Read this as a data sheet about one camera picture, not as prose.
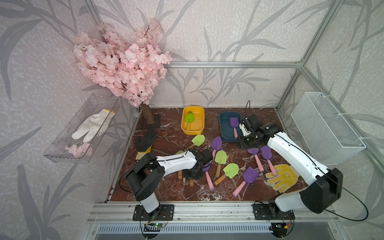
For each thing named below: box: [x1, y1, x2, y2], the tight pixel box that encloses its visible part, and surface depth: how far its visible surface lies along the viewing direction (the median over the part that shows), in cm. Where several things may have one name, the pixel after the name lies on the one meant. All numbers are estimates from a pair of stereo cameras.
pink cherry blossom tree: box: [73, 18, 172, 125], surface depth 73 cm
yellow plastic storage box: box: [181, 106, 205, 135], surface depth 113 cm
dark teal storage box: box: [219, 111, 242, 142], surface depth 113 cm
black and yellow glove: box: [135, 129, 157, 161], surface depth 100 cm
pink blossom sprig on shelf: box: [64, 142, 94, 158], surface depth 60 cm
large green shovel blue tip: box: [185, 111, 195, 131], surface depth 117 cm
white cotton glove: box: [71, 109, 116, 143], surface depth 68 cm
